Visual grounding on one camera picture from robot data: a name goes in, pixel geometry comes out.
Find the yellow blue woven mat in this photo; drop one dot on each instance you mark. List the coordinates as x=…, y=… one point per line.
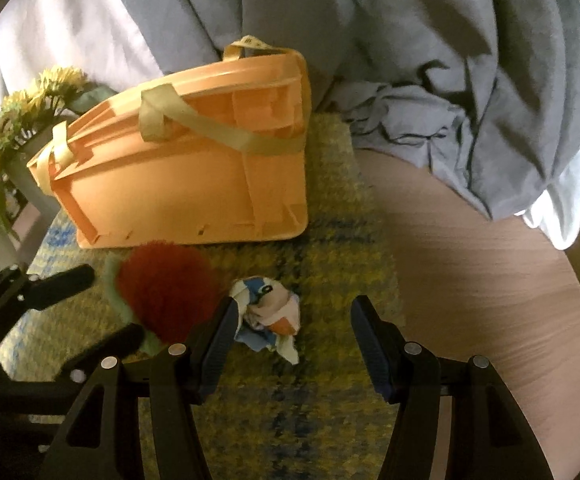
x=320, y=418

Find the red fluffy plush toy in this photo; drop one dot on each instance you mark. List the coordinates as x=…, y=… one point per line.
x=171, y=289

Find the grey-green ribbed vase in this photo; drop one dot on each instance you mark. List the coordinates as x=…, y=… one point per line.
x=27, y=179

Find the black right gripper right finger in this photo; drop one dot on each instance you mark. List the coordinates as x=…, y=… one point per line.
x=381, y=345

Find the grey draped curtain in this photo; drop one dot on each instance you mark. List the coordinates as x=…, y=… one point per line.
x=484, y=93

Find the yellow sunflower bouquet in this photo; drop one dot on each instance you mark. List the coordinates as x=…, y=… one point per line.
x=55, y=95

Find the white draped curtain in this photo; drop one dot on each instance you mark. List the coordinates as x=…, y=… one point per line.
x=97, y=36

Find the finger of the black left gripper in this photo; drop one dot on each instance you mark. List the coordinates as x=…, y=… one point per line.
x=119, y=344
x=42, y=293

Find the orange plastic crate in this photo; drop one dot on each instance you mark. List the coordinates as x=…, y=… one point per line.
x=214, y=154

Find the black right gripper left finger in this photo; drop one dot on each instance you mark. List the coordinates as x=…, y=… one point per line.
x=210, y=350

